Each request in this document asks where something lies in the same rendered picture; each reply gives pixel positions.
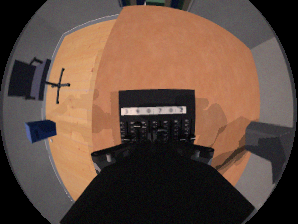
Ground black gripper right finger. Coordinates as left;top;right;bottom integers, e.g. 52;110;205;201
152;133;214;166

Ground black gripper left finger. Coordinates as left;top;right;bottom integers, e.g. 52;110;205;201
91;133;152;175

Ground black lighting desk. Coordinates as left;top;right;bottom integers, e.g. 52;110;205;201
119;89;196;144

